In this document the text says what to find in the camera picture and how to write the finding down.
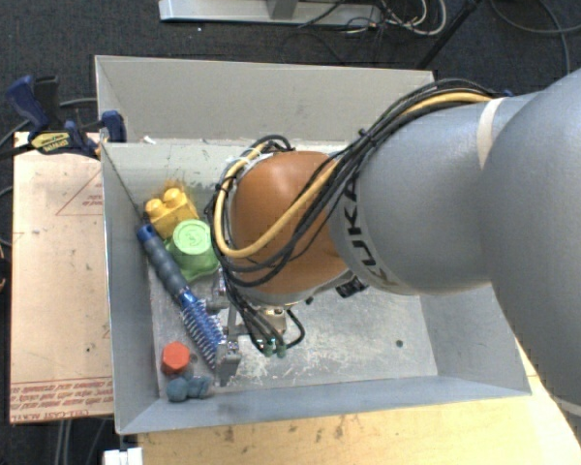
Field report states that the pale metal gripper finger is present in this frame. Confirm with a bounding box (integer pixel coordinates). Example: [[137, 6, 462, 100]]
[[210, 268, 229, 312], [215, 339, 243, 388]]

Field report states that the blue-grey lumpy toy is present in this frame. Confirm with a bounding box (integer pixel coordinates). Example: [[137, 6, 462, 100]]
[[166, 372, 215, 403]]

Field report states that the blue bristle brush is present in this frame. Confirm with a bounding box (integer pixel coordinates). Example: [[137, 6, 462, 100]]
[[136, 223, 225, 371]]

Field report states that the green plastic cup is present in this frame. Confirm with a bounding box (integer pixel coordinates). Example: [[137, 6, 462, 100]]
[[164, 218, 221, 283]]

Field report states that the red-orange hexagonal toy bolt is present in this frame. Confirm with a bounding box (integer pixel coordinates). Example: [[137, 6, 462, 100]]
[[160, 341, 193, 377]]

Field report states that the grey metal bin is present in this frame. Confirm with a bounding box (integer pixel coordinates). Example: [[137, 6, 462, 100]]
[[94, 54, 534, 436]]

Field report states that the yellow toy brick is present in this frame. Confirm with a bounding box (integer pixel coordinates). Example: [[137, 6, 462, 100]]
[[143, 186, 200, 240]]

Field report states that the brown cardboard board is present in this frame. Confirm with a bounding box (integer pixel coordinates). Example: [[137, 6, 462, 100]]
[[9, 131, 115, 425]]

